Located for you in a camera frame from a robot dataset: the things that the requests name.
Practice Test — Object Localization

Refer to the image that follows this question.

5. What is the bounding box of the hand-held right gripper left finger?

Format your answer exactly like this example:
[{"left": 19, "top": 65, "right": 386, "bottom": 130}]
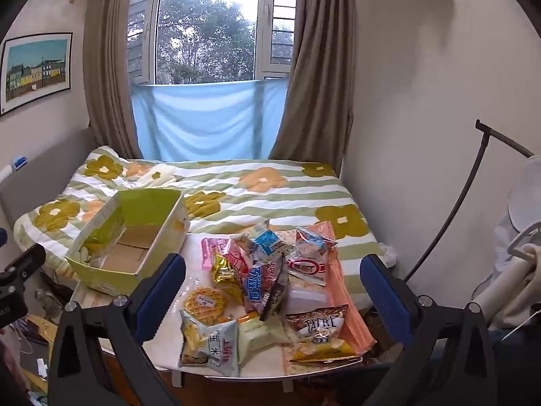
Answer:
[{"left": 48, "top": 254, "right": 187, "bottom": 406}]

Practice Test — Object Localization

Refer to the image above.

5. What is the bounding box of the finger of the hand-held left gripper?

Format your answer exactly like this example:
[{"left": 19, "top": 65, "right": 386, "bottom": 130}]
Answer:
[{"left": 0, "top": 243, "right": 46, "bottom": 328}]

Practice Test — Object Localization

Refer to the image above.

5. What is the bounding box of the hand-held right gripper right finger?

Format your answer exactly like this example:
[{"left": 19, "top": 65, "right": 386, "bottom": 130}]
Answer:
[{"left": 359, "top": 255, "right": 497, "bottom": 406}]

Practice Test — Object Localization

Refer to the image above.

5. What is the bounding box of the green cardboard box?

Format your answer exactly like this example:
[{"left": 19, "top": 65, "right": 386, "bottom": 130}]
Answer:
[{"left": 65, "top": 189, "right": 191, "bottom": 297}]

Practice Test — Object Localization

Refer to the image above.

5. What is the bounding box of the pink strawberry snack packet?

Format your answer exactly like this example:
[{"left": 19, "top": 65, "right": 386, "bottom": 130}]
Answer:
[{"left": 202, "top": 238, "right": 231, "bottom": 270}]

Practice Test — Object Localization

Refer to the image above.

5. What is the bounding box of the round waffle packet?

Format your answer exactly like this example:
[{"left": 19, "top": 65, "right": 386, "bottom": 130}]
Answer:
[{"left": 183, "top": 287, "right": 231, "bottom": 320}]

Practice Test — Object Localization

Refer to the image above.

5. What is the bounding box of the gold snack packet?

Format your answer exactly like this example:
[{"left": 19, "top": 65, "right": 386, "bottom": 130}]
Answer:
[{"left": 211, "top": 254, "right": 244, "bottom": 305}]

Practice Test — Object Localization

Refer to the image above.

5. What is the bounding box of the white corn snack packet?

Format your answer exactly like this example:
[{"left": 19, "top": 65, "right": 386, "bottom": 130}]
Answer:
[{"left": 178, "top": 310, "right": 241, "bottom": 378}]

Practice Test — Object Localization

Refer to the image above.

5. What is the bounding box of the brown and yellow chip bag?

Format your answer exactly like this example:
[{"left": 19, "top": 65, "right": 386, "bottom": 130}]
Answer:
[{"left": 285, "top": 304, "right": 363, "bottom": 364}]

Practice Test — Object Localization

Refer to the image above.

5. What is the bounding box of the red and white snack packet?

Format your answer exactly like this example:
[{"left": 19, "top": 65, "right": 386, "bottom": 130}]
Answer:
[{"left": 286, "top": 249, "right": 335, "bottom": 287}]

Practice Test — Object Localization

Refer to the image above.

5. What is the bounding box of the red and blue snack packet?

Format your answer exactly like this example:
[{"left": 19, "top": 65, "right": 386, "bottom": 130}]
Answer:
[{"left": 240, "top": 258, "right": 288, "bottom": 314}]

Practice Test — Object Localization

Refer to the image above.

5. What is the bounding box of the clear cookie packet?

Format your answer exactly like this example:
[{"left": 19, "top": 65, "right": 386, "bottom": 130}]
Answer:
[{"left": 293, "top": 227, "right": 339, "bottom": 255}]

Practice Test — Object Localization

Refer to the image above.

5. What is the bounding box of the grey headboard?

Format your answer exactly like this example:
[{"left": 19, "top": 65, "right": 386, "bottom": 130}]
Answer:
[{"left": 0, "top": 127, "right": 99, "bottom": 231}]

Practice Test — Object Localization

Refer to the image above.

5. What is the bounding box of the pale yellow snack packet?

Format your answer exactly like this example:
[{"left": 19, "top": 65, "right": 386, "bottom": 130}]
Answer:
[{"left": 237, "top": 312, "right": 297, "bottom": 350}]

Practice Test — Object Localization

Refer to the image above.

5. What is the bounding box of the black snack packet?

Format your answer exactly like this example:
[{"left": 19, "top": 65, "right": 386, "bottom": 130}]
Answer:
[{"left": 259, "top": 254, "right": 290, "bottom": 322}]

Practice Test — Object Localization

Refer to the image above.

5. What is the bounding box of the blue and yellow snack packet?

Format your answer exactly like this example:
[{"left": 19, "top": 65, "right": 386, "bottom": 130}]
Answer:
[{"left": 234, "top": 219, "right": 293, "bottom": 264}]

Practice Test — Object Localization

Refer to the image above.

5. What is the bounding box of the floral striped blanket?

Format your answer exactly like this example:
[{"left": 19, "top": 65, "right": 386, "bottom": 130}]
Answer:
[{"left": 13, "top": 146, "right": 400, "bottom": 297}]

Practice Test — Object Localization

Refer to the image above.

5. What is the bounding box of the black curved rack pole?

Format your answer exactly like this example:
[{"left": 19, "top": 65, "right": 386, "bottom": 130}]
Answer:
[{"left": 401, "top": 119, "right": 536, "bottom": 285}]

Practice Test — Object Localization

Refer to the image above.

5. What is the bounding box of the white clothing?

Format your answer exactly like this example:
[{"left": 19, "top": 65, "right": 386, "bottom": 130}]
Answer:
[{"left": 485, "top": 164, "right": 541, "bottom": 331}]

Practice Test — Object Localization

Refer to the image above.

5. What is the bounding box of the white hanger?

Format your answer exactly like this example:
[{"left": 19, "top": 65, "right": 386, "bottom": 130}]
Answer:
[{"left": 504, "top": 224, "right": 541, "bottom": 264}]

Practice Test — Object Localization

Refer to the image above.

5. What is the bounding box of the light blue cloth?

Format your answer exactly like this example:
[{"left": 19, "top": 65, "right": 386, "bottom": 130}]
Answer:
[{"left": 131, "top": 78, "right": 290, "bottom": 162}]

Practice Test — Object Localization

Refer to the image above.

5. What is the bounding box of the brown curtain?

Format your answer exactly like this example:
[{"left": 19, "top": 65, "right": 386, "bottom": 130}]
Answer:
[
  {"left": 82, "top": 0, "right": 143, "bottom": 160},
  {"left": 268, "top": 0, "right": 356, "bottom": 175}
]

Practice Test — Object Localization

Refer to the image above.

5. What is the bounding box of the window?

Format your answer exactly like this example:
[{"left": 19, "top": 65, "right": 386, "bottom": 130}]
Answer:
[{"left": 127, "top": 0, "right": 299, "bottom": 86}]

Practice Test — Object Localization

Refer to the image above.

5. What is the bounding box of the white and blue handle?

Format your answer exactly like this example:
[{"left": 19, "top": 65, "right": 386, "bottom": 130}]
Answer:
[{"left": 0, "top": 156, "right": 28, "bottom": 187}]

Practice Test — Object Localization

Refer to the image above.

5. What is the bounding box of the framed wall picture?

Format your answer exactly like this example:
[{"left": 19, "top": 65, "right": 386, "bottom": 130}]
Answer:
[{"left": 0, "top": 32, "right": 74, "bottom": 116}]

